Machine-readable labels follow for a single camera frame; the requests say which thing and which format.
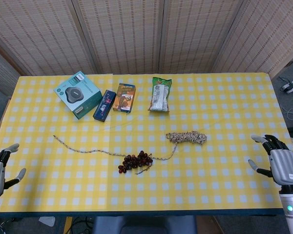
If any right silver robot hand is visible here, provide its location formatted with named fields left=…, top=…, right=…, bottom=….
left=248, top=134, right=293, bottom=188

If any speckled beige braided rope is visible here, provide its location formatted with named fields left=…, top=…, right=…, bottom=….
left=53, top=131, right=208, bottom=161

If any yellow white checked tablecloth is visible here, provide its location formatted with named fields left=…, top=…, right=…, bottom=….
left=0, top=72, right=292, bottom=213

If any teal Philips speaker box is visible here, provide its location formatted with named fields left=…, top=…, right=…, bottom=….
left=53, top=71, right=101, bottom=120

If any dark blue slim box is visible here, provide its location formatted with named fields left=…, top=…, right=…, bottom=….
left=92, top=89, right=117, bottom=122

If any dark red grape bunch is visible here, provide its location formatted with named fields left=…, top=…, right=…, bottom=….
left=118, top=150, right=154, bottom=176

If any green silver snack bag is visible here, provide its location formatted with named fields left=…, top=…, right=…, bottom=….
left=147, top=77, right=173, bottom=113

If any orange printed carton box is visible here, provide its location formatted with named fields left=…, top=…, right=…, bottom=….
left=112, top=83, right=137, bottom=114

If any blue grey chair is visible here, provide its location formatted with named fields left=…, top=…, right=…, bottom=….
left=92, top=215, right=198, bottom=234

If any woven beige folding screen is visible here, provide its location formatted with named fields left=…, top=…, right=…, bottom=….
left=0, top=0, right=293, bottom=79

